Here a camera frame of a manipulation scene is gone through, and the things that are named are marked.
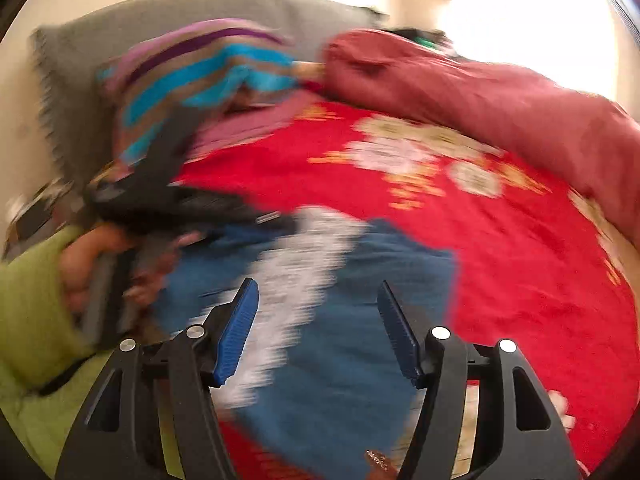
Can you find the blue denim pants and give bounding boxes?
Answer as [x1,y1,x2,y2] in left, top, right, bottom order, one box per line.
[154,207,457,479]

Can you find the left hand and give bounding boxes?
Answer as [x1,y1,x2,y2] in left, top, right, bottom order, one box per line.
[58,223,204,313]

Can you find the pink quilted pillow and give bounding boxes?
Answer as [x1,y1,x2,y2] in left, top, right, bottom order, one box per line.
[186,90,320,162]

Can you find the striped blue brown towel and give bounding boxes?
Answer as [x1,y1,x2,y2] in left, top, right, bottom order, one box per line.
[96,18,297,167]

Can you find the red floral bed blanket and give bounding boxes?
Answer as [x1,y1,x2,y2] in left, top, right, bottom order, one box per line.
[178,102,639,470]

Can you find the grey quilted pillow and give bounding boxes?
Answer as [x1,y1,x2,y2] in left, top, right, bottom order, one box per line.
[32,0,382,188]

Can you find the dusty red rolled quilt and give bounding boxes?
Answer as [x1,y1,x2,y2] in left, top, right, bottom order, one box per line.
[323,29,639,243]

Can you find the dark clothes pile behind quilt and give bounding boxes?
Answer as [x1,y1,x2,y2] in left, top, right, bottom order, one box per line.
[388,27,454,55]

